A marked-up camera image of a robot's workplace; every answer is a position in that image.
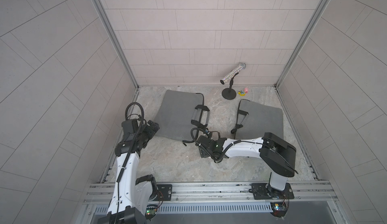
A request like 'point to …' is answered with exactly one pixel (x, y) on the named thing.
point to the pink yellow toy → (243, 93)
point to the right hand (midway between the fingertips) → (205, 150)
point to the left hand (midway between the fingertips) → (156, 126)
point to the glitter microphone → (232, 73)
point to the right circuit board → (279, 209)
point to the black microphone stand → (230, 93)
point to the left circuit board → (150, 211)
